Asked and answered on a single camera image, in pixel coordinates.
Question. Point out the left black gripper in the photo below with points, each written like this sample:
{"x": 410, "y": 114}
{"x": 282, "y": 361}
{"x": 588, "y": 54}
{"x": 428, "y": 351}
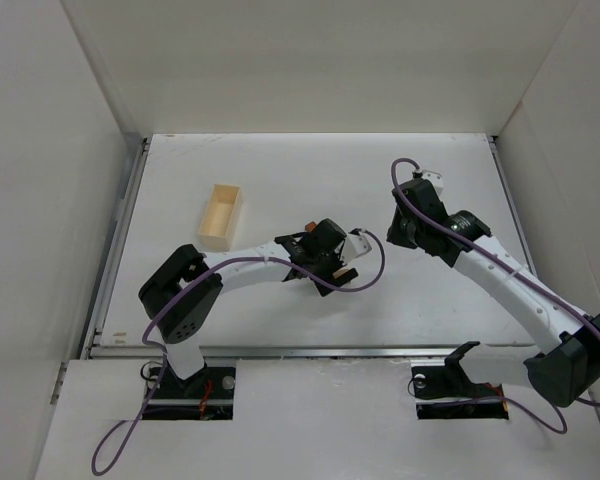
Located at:
{"x": 328, "y": 270}

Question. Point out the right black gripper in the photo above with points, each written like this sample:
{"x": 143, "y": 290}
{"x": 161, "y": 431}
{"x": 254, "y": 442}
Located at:
{"x": 400, "y": 232}

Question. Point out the light tan wood block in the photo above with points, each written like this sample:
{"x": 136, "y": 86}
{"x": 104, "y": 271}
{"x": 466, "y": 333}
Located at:
{"x": 340, "y": 272}

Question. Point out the light wooden box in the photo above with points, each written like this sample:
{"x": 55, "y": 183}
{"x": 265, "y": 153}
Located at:
{"x": 219, "y": 223}

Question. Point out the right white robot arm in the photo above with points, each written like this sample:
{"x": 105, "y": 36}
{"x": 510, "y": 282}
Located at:
{"x": 568, "y": 361}

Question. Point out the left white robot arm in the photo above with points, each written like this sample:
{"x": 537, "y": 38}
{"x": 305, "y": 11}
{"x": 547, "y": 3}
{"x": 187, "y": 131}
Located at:
{"x": 189, "y": 282}

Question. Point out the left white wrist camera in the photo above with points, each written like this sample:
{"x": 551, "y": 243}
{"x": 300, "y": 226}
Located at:
{"x": 355, "y": 245}

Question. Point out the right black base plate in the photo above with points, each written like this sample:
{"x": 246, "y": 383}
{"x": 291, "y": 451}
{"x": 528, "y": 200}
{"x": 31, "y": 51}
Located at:
{"x": 446, "y": 393}

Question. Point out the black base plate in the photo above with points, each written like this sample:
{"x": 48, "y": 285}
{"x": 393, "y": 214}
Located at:
{"x": 446, "y": 393}
{"x": 209, "y": 396}

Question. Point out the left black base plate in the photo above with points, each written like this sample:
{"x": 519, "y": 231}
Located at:
{"x": 209, "y": 396}

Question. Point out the metal front rail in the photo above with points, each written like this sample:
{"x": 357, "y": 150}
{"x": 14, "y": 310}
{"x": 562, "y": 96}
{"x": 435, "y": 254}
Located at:
{"x": 100, "y": 352}

